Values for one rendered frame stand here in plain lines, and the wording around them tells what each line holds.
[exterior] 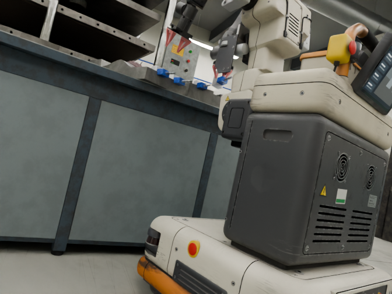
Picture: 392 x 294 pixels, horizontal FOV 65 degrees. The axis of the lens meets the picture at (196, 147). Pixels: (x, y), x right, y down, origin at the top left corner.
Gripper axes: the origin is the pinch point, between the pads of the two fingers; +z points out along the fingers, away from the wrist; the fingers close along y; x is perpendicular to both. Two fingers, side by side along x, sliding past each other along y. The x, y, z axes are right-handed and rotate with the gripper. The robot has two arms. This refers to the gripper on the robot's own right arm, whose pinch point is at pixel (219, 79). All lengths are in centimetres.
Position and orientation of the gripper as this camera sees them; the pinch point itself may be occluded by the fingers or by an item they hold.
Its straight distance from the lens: 171.6
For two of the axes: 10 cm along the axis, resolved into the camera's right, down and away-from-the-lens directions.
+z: -2.4, 9.4, -2.5
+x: 5.7, -0.7, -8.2
